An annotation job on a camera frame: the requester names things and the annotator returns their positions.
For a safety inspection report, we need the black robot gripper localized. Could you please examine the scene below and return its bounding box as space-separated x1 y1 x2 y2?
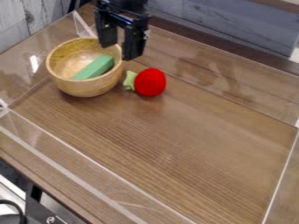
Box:
94 0 149 60

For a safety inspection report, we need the green rectangular block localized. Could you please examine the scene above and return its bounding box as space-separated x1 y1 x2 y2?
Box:
70 54 114 80

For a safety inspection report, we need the light wooden bowl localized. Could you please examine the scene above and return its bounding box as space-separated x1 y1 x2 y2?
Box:
45 37 124 97

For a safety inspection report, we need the red knitted strawberry toy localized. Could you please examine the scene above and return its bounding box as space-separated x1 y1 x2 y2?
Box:
122 68 166 97

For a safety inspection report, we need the clear acrylic corner bracket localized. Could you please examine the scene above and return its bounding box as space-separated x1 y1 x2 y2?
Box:
72 11 97 38

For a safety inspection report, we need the black table frame bracket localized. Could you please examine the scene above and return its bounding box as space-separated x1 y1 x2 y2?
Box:
24 185 85 224

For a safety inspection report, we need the black cable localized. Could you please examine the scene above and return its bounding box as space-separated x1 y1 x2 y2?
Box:
0 199 26 224

